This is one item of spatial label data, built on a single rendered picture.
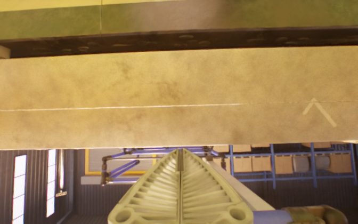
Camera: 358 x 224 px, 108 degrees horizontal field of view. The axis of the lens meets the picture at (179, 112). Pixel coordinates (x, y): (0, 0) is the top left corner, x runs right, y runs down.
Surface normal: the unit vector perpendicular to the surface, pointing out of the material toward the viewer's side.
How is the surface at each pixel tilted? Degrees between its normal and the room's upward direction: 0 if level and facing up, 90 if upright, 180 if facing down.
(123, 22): 90
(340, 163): 90
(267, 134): 80
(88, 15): 90
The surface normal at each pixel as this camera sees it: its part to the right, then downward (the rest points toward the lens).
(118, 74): -0.01, 0.09
